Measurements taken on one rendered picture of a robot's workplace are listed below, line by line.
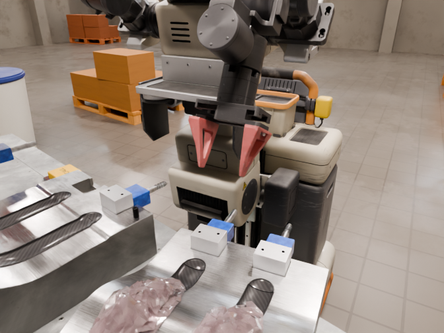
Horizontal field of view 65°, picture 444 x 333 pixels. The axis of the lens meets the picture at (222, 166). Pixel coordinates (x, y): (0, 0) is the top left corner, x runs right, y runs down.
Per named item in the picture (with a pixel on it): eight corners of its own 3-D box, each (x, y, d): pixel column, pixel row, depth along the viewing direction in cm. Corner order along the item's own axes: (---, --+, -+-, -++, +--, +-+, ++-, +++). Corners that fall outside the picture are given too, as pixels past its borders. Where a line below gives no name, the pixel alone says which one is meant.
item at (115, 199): (159, 190, 73) (156, 167, 70) (174, 198, 70) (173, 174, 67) (103, 216, 64) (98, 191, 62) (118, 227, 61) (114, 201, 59)
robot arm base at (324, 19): (335, 8, 71) (279, 7, 76) (332, -21, 63) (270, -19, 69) (325, 45, 70) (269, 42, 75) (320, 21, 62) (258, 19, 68)
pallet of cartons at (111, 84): (59, 110, 420) (46, 49, 388) (115, 93, 497) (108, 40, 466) (145, 127, 365) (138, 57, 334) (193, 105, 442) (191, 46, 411)
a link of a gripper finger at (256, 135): (247, 179, 47) (261, 111, 47) (201, 168, 50) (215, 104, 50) (262, 180, 53) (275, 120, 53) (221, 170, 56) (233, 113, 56)
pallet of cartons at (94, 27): (92, 39, 1147) (88, 13, 1112) (123, 41, 1088) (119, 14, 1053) (68, 42, 1071) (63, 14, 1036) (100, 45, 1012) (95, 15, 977)
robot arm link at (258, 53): (273, 39, 53) (240, 38, 55) (258, 20, 47) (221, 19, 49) (263, 84, 53) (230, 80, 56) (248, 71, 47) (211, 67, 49)
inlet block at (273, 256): (275, 233, 65) (277, 209, 63) (302, 240, 63) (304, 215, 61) (252, 280, 54) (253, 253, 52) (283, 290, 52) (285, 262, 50)
